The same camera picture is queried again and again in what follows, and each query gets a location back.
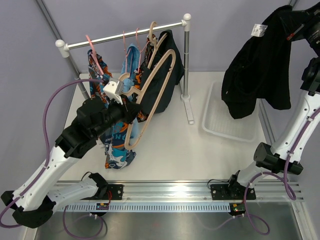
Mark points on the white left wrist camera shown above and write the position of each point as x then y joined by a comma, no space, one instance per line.
114,89

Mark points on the white plastic basket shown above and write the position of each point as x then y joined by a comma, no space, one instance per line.
218,121

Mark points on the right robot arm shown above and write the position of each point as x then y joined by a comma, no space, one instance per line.
284,155

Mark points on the white clothes rack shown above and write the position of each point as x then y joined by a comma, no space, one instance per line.
65,48

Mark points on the aluminium rail front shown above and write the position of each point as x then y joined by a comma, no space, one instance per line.
269,190

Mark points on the pink hanger left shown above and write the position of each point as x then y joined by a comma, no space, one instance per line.
93,54

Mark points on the orange black camouflage shorts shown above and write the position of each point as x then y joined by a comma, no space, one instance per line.
140,79

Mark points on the pink hanger middle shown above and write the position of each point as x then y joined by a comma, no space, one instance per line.
126,52

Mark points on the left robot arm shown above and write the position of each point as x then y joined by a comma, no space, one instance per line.
35,202

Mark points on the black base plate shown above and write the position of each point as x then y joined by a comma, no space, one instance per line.
115,191
226,190

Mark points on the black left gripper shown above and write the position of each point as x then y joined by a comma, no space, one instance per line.
129,110

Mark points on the beige hanger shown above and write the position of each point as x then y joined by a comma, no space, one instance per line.
128,145
156,44

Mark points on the white slotted cable duct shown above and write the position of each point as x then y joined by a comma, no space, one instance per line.
147,207

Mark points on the light blue shorts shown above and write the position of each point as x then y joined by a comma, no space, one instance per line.
128,83

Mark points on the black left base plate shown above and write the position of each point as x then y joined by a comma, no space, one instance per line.
115,191

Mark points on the dark navy shorts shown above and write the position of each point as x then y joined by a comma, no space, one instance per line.
177,74

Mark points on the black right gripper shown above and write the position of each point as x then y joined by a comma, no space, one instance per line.
304,21

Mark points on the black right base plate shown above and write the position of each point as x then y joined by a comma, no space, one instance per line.
226,190

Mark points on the skull print colourful shorts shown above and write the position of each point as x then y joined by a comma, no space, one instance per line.
117,157

